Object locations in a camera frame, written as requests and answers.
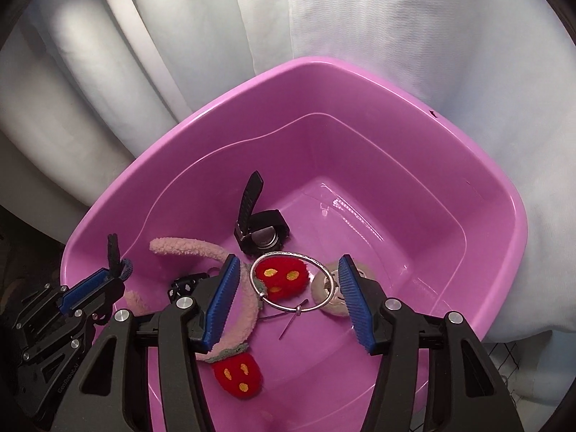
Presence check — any thin metal hairpin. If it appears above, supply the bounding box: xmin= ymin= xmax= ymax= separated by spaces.
xmin=258 ymin=298 xmax=311 ymax=340

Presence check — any black bow hair tie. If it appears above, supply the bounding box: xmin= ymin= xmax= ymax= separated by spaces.
xmin=107 ymin=233 xmax=134 ymax=282

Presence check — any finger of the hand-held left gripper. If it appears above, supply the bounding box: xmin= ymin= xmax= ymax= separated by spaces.
xmin=60 ymin=267 xmax=128 ymax=318

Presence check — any black printed strap keychain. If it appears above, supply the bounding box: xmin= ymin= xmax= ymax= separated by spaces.
xmin=168 ymin=272 xmax=212 ymax=301

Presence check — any pink plastic basin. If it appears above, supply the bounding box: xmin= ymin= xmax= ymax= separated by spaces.
xmin=60 ymin=56 xmax=528 ymax=432

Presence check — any beige round plush clip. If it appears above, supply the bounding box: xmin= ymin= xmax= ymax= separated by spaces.
xmin=312 ymin=261 xmax=367 ymax=316

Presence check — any black wristwatch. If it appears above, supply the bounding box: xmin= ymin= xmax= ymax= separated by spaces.
xmin=233 ymin=171 xmax=292 ymax=257

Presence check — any silver beaded bangle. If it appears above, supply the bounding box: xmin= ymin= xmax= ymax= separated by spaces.
xmin=249 ymin=252 xmax=336 ymax=313

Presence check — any cream curtain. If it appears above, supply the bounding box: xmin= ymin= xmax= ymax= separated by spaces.
xmin=0 ymin=0 xmax=253 ymax=244

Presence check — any pink fuzzy strawberry headband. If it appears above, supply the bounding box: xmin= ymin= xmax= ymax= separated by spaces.
xmin=123 ymin=237 xmax=310 ymax=399

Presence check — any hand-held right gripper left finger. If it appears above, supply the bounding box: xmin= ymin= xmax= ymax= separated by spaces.
xmin=63 ymin=253 xmax=241 ymax=432

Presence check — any white sheer curtain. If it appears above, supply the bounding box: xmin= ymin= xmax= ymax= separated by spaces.
xmin=229 ymin=0 xmax=576 ymax=338

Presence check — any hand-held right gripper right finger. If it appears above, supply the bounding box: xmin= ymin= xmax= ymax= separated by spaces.
xmin=337 ymin=254 xmax=525 ymax=432

